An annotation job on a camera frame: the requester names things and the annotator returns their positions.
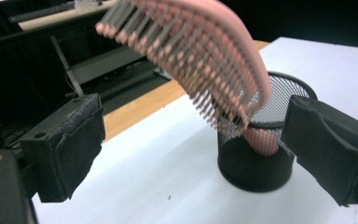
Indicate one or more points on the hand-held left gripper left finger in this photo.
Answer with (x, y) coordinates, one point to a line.
(71, 146)

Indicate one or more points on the pink hairbrush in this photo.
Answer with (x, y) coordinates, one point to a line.
(223, 37)

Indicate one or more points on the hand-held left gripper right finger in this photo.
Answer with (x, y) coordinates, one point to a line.
(332, 149)

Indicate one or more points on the black mesh pen holder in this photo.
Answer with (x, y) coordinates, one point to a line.
(251, 174)

